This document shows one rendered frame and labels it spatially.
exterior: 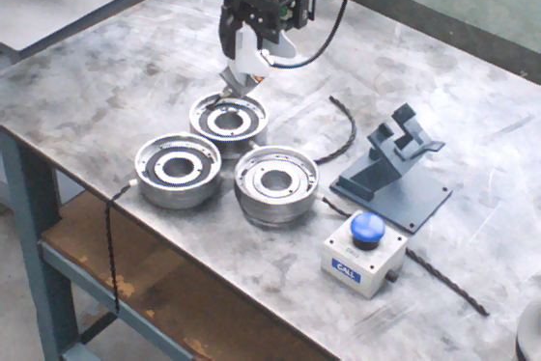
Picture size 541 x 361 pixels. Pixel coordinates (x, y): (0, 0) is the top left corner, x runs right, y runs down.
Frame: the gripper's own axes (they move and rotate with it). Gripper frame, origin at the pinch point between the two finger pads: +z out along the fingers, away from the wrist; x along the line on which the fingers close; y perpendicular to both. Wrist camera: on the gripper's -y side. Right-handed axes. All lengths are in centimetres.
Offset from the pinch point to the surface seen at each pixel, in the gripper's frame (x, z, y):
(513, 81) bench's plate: 39.4, 13.3, 20.9
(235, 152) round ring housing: -3.2, 11.4, 0.8
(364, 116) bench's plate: 16.7, 13.3, 8.3
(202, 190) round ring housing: -12.0, 10.3, 3.2
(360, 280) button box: -10.6, 11.0, 25.8
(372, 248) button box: -7.8, 8.5, 25.2
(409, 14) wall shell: 157, 88, -58
